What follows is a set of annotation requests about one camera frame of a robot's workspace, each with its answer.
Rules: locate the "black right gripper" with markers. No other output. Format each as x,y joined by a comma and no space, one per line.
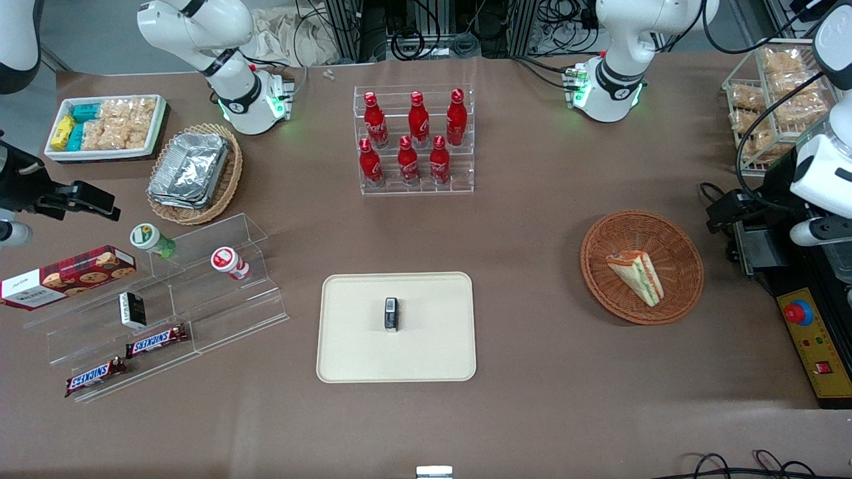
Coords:
23,184

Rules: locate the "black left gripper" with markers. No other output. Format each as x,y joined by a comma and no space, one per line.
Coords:
767,197

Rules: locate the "triangular sandwich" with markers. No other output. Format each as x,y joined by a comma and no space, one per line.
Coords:
639,273

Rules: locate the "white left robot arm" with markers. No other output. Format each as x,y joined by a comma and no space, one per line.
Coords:
622,40

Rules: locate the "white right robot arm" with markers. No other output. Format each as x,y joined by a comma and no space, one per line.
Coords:
200,26

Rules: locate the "brown round wicker basket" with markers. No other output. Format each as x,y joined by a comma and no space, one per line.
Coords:
626,229

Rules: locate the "tan oval wicker basket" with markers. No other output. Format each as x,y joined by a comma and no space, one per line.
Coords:
229,179

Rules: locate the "beige plastic tray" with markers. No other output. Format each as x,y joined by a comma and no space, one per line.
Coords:
359,346

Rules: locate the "teal snack packet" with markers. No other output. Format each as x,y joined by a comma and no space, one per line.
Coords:
85,112
75,138

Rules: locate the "clear bag of rice crackers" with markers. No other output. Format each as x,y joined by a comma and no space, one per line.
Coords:
126,135
142,110
93,135
114,110

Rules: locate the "fried snack bag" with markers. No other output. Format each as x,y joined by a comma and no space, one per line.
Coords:
792,83
747,98
809,112
782,61
759,148
749,122

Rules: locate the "yellow snack packet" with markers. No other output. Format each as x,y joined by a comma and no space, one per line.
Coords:
62,133

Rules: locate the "red tartan cookie box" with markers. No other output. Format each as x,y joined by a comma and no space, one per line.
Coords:
73,273

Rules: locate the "green lid drink cup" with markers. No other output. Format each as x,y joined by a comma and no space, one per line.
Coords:
150,238

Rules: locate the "white rectangular snack bin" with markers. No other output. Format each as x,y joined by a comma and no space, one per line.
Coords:
158,126

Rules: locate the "stacked aluminium foil trays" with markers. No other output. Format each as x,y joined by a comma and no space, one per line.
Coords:
190,169

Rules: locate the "small black white carton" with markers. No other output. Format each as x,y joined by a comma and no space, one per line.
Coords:
133,311

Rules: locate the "red emergency stop button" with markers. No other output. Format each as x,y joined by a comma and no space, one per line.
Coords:
798,313

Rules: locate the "metal pan in machine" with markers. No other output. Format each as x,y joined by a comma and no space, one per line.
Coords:
843,266

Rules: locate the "red lid drink cup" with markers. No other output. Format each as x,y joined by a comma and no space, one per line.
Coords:
227,261

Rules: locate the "snickers chocolate bar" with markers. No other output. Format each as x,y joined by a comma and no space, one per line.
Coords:
95,377
156,340

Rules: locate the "black machine with yellow panel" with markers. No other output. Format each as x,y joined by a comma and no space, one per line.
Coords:
809,359

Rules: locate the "clear acrylic stepped shelf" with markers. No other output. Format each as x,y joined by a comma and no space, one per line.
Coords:
219,313

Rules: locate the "crumpled beige cloth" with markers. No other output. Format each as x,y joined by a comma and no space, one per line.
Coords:
279,33

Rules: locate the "clear acrylic bottle rack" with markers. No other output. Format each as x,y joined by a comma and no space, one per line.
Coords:
459,169

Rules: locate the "red cola bottle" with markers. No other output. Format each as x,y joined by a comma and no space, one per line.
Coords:
418,121
370,165
439,163
375,123
408,163
456,120

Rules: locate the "small black box upright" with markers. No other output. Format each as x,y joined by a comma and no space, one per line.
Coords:
391,314

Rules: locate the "aluminium frame rack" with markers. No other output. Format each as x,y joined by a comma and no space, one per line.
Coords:
346,26

